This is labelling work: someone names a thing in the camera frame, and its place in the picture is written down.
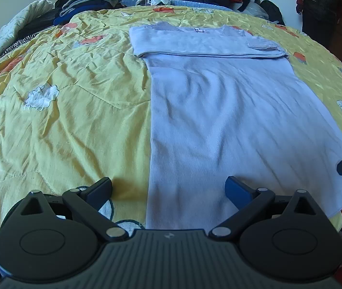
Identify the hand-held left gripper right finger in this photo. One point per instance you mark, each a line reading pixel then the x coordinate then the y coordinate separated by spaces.
pixel 237 189

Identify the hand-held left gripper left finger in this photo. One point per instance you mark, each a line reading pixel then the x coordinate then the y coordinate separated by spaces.
pixel 100 191

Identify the white long-sleeve shirt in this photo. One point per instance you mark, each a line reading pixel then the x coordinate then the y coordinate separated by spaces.
pixel 219 111

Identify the pile of dark folded clothes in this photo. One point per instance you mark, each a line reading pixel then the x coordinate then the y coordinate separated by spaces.
pixel 89 3

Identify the yellow printed quilt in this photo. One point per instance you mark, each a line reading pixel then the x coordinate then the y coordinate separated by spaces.
pixel 62 120

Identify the black white striped cloth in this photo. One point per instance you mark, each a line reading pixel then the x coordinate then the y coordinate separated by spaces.
pixel 20 43

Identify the black bag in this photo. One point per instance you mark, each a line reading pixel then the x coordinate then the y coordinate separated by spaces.
pixel 273 12

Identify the clear plastic bag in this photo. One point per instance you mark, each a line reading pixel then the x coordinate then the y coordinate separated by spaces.
pixel 256 9

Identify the light blue knitted blanket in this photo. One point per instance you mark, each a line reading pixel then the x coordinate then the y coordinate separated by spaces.
pixel 189 4

